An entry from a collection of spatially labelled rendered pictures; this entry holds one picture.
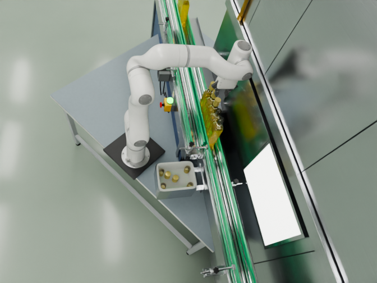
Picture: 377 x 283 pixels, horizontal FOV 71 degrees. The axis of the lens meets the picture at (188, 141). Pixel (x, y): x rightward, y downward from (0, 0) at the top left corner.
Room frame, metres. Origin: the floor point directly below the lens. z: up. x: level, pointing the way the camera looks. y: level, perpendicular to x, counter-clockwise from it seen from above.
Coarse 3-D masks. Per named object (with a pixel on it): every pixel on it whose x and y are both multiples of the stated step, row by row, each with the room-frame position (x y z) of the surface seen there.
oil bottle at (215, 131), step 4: (212, 124) 0.89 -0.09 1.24; (216, 124) 0.89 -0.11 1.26; (212, 128) 0.88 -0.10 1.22; (216, 128) 0.87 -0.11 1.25; (220, 128) 0.88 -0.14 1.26; (208, 132) 0.89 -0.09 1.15; (212, 132) 0.86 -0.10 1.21; (216, 132) 0.86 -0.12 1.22; (220, 132) 0.88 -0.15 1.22; (208, 136) 0.87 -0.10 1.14; (212, 136) 0.86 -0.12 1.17; (216, 136) 0.87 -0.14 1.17; (208, 140) 0.86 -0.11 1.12; (212, 140) 0.87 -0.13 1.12; (216, 140) 0.88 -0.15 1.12; (212, 144) 0.87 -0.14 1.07
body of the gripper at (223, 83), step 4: (216, 80) 0.98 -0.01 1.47; (220, 80) 0.96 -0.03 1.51; (224, 80) 0.96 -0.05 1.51; (228, 80) 0.97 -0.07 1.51; (232, 80) 0.98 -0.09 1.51; (220, 84) 0.96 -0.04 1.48; (224, 84) 0.96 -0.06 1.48; (228, 84) 0.97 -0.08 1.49; (232, 84) 0.98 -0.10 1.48; (236, 84) 1.00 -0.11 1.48; (220, 88) 0.96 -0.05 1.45; (224, 88) 0.97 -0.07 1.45; (228, 88) 0.98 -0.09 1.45; (232, 88) 0.99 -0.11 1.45
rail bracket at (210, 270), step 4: (220, 264) 0.26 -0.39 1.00; (232, 264) 0.26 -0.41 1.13; (204, 268) 0.21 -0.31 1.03; (208, 268) 0.22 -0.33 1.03; (212, 268) 0.21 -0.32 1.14; (216, 268) 0.21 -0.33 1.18; (220, 268) 0.22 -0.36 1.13; (224, 268) 0.23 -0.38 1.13; (228, 268) 0.23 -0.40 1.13; (232, 268) 0.24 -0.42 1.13; (200, 272) 0.17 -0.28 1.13; (204, 272) 0.18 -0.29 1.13; (208, 272) 0.19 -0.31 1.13; (212, 272) 0.19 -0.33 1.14; (216, 272) 0.19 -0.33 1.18; (220, 272) 0.22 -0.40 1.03; (224, 272) 0.23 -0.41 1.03; (204, 276) 0.18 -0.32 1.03; (208, 276) 0.18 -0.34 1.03
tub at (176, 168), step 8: (168, 168) 0.67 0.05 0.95; (176, 168) 0.69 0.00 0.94; (184, 168) 0.72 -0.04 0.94; (192, 168) 0.70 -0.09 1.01; (160, 176) 0.61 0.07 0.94; (184, 176) 0.67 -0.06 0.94; (192, 176) 0.66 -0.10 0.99; (168, 184) 0.58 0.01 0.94; (176, 184) 0.60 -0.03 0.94; (184, 184) 0.62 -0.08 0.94
